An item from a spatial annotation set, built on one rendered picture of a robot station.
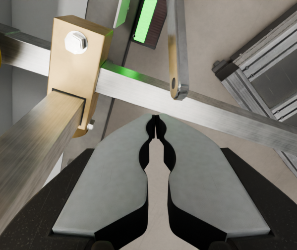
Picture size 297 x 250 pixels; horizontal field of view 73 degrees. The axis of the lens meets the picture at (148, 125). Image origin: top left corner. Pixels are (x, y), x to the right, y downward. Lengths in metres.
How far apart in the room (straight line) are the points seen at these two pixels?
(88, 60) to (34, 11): 0.29
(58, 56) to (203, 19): 0.93
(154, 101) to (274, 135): 0.16
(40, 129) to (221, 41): 1.03
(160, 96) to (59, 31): 0.12
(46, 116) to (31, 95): 0.37
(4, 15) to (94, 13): 0.20
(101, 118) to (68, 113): 0.23
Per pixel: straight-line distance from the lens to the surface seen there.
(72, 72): 0.23
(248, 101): 1.02
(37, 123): 0.19
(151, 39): 0.37
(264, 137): 0.30
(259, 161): 1.61
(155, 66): 1.11
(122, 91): 0.24
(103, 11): 0.38
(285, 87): 1.10
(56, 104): 0.22
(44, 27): 0.50
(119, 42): 0.38
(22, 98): 0.59
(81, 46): 0.21
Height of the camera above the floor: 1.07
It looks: 59 degrees down
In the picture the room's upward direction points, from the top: 178 degrees counter-clockwise
